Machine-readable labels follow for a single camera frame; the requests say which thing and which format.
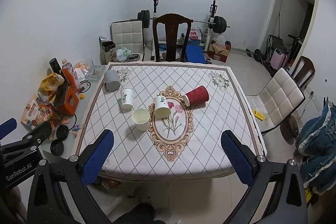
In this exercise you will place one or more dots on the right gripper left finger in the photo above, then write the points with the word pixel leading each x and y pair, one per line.
pixel 94 155

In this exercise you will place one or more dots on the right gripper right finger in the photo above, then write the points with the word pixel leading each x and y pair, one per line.
pixel 240 156

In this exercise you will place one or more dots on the white cup with calligraphy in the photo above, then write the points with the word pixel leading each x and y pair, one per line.
pixel 140 118

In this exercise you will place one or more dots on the white paper cup left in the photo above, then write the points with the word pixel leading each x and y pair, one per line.
pixel 127 97

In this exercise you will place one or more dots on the red corrugated paper cup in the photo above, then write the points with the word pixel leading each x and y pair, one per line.
pixel 197 96

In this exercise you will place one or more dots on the white paper cup on medallion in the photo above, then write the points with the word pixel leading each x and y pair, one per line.
pixel 161 108

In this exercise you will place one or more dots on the black round lid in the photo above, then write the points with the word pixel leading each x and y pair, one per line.
pixel 62 132
pixel 57 147

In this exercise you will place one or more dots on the yellow tool on floor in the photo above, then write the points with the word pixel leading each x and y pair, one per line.
pixel 258 115

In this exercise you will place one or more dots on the colourful snack bag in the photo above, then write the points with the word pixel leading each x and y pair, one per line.
pixel 36 112

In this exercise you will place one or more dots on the orange gift box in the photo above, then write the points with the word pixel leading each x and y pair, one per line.
pixel 66 101

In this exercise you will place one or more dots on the teal ruffled blanket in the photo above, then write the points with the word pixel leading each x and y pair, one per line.
pixel 316 144

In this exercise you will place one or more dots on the yellow plastic bag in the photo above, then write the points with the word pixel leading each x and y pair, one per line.
pixel 48 87

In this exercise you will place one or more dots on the white quilted chair right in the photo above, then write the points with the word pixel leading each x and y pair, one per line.
pixel 277 101

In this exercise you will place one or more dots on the grey mug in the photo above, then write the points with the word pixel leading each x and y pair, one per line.
pixel 112 80

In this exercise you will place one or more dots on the floral diamond pattern tablecloth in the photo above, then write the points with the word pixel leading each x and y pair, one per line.
pixel 184 146

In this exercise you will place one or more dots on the glass ashtray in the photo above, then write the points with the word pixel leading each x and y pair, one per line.
pixel 96 72

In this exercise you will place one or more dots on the black thermos bottle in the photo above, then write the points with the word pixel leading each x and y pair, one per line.
pixel 55 66

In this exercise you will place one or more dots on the brown white paper bag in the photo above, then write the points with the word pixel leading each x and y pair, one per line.
pixel 107 50

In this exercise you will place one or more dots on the pink suitcase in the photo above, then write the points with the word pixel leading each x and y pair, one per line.
pixel 278 59

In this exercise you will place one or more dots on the dark wooden chair right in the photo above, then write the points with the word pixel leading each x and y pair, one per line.
pixel 303 72

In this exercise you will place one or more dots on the dark wooden chair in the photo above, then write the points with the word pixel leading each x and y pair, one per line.
pixel 171 32
pixel 303 72

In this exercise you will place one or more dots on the red cardboard box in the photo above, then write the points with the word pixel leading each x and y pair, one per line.
pixel 219 52

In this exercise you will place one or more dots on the blue weight bench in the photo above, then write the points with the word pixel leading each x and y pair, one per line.
pixel 194 54

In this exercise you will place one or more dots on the barbell with black plates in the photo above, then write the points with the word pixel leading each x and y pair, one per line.
pixel 218 25

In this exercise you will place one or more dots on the white quilted chair by wall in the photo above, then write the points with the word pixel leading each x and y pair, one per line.
pixel 128 34

